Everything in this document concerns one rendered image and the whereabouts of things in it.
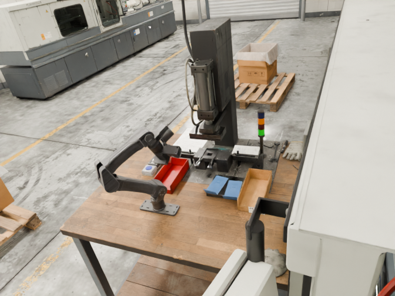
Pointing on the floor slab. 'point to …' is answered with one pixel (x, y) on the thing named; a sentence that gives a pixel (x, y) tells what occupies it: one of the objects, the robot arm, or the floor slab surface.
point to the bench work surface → (172, 232)
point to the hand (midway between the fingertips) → (168, 161)
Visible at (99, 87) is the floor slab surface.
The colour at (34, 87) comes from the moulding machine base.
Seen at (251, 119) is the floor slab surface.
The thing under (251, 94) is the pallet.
